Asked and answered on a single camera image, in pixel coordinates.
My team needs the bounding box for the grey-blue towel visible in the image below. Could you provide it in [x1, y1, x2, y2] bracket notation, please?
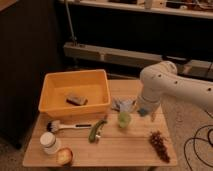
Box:
[111, 99, 136, 112]

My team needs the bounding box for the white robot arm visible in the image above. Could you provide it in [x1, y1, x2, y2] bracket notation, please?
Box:
[137, 61, 213, 113]

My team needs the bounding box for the yellow plastic tray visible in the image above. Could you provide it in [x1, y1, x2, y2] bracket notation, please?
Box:
[38, 69, 111, 118]

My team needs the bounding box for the brown sponge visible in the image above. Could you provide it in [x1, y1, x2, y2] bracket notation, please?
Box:
[66, 94, 88, 106]

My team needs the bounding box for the green plastic cup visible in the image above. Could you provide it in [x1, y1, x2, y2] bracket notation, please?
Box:
[118, 112, 131, 128]

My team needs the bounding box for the teal sponge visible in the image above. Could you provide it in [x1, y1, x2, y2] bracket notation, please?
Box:
[138, 108, 148, 117]

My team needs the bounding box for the wooden table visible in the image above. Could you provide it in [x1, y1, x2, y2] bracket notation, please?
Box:
[23, 80, 177, 167]

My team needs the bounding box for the white dish brush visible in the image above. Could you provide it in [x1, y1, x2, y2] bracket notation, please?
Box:
[46, 120, 92, 133]

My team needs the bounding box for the brown dried bunch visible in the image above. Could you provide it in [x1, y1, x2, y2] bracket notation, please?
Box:
[149, 131, 170, 163]

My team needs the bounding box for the white lidded jar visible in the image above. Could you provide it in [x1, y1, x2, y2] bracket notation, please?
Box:
[40, 132, 61, 154]

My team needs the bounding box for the grey metal shelf beam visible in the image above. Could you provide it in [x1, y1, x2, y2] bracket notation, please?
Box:
[63, 42, 213, 81]

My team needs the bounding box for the green handled peeler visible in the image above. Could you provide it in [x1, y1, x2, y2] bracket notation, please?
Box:
[88, 119, 107, 143]

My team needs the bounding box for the black cable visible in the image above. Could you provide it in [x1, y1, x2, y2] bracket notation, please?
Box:
[183, 110, 213, 171]

